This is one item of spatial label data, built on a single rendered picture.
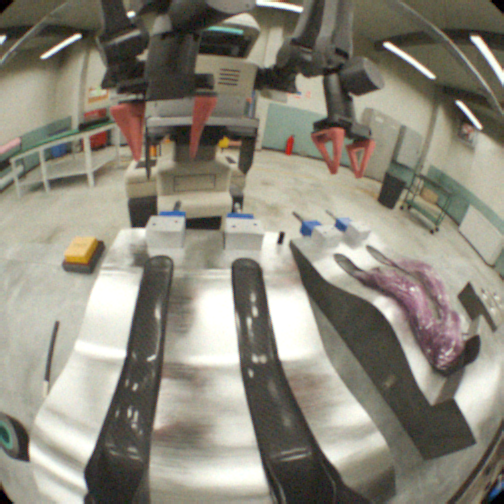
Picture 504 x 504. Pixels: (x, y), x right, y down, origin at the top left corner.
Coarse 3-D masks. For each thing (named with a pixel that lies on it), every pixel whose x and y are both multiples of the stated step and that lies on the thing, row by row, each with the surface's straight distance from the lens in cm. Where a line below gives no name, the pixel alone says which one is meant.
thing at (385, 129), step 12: (372, 108) 592; (372, 120) 587; (384, 120) 608; (396, 120) 636; (372, 132) 590; (384, 132) 611; (396, 132) 636; (384, 144) 616; (360, 156) 587; (372, 156) 602; (384, 156) 624; (372, 168) 612; (384, 168) 634
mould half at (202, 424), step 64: (128, 256) 29; (192, 256) 28; (256, 256) 28; (128, 320) 23; (192, 320) 22; (64, 384) 22; (192, 384) 19; (320, 384) 20; (64, 448) 18; (192, 448) 15; (256, 448) 15; (384, 448) 18
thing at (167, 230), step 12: (180, 204) 39; (156, 216) 31; (168, 216) 33; (180, 216) 33; (156, 228) 28; (168, 228) 28; (180, 228) 28; (156, 240) 29; (168, 240) 29; (180, 240) 28
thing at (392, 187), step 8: (384, 176) 424; (392, 176) 408; (384, 184) 419; (392, 184) 409; (400, 184) 411; (384, 192) 418; (392, 192) 413; (400, 192) 421; (384, 200) 420; (392, 200) 419; (392, 208) 431
